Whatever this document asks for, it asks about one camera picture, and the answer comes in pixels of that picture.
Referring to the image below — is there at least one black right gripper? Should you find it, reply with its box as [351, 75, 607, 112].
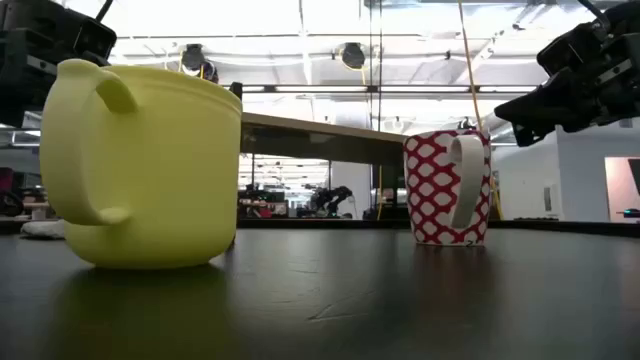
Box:
[493, 0, 640, 149]

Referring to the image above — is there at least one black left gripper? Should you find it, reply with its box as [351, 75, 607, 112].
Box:
[0, 0, 118, 129]

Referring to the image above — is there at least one red white patterned mug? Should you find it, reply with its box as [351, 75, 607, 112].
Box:
[402, 128, 493, 247]

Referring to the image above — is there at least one yellow plastic mug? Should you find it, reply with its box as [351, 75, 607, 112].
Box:
[39, 58, 244, 270]

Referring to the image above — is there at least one wooden shelf with black legs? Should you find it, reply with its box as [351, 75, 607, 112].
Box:
[228, 81, 409, 221]

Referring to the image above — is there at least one white cloth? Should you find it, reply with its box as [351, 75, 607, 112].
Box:
[19, 218, 67, 240]

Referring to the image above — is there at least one yellow cable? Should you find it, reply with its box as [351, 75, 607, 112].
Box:
[456, 0, 504, 221]

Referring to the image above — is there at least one black ceiling cable reel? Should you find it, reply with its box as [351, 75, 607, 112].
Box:
[339, 41, 368, 71]
[179, 42, 208, 72]

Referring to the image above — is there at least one black cable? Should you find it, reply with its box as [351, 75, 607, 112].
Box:
[368, 0, 385, 132]

